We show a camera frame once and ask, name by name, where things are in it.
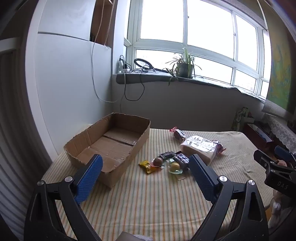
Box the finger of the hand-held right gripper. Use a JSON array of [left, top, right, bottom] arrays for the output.
[[253, 149, 296, 174], [274, 146, 296, 164]]

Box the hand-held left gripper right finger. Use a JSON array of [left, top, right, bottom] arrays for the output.
[[188, 154, 269, 241]]

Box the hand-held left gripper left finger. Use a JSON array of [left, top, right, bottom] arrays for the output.
[[24, 154, 103, 241]]

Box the large clear-wrapped biscuit pack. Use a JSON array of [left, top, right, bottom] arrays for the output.
[[180, 135, 220, 166]]

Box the yellow ball candy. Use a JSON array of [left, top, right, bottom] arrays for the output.
[[168, 162, 186, 180]]

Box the cardboard box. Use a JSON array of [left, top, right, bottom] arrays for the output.
[[64, 112, 151, 189]]

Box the brown ball candy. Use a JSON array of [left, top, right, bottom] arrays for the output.
[[151, 156, 165, 168]]

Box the red-wrapped dark snack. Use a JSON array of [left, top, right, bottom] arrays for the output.
[[170, 127, 186, 141]]

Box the yellow snack packet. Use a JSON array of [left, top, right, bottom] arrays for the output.
[[138, 160, 158, 174]]

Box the person's right hand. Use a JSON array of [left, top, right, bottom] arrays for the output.
[[268, 190, 286, 230]]

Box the white lace cloth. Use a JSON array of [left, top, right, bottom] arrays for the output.
[[266, 113, 296, 154]]

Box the dark wooden cabinet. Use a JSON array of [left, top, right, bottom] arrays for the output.
[[245, 123, 277, 160]]

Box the small black candy packet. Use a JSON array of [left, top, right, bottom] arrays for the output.
[[158, 151, 176, 160]]

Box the floral bag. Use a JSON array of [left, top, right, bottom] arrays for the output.
[[232, 107, 255, 133]]

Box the striped table cloth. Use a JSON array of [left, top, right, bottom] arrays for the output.
[[40, 128, 277, 241]]

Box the white ribbed panel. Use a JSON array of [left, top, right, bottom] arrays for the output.
[[0, 38, 52, 232]]

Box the white wardrobe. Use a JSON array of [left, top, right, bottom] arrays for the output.
[[24, 0, 116, 160]]

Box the potted spider plant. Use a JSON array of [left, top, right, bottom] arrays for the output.
[[162, 47, 202, 86]]

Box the white power strip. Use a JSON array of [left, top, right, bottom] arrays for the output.
[[117, 55, 130, 73]]

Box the white-framed window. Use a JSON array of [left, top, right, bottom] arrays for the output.
[[124, 0, 271, 99]]

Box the wooden shelf niche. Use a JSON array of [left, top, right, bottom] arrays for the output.
[[90, 0, 117, 48]]

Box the wall map poster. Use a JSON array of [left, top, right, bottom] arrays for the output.
[[264, 14, 296, 116]]

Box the black cable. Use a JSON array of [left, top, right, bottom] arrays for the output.
[[120, 70, 145, 113]]

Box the white cable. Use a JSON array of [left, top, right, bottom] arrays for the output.
[[91, 0, 126, 103]]

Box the black ring light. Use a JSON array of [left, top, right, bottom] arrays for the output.
[[134, 58, 155, 73]]

